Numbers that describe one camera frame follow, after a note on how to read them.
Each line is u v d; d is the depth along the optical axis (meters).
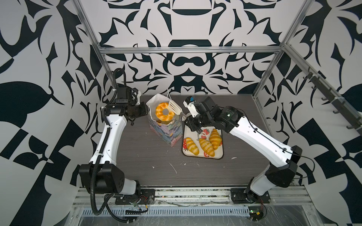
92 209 0.35
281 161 0.41
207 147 0.87
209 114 0.50
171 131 0.79
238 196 0.74
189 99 0.61
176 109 0.71
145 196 0.73
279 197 0.76
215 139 0.91
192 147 0.89
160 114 0.73
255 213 0.71
